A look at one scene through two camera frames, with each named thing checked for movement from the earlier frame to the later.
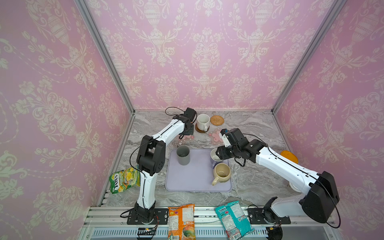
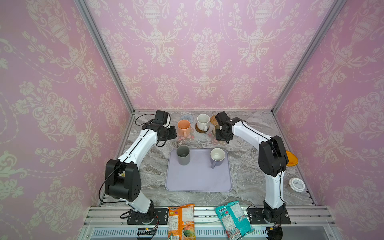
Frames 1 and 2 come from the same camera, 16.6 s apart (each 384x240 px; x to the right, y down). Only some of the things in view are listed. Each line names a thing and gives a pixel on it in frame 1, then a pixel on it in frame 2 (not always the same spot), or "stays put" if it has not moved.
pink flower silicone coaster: (215, 137) stays put
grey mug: (183, 154) stays put
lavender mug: (215, 158) stays put
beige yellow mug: (221, 173) -> (216, 127)
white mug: (203, 121) stays put
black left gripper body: (190, 131) -> (169, 133)
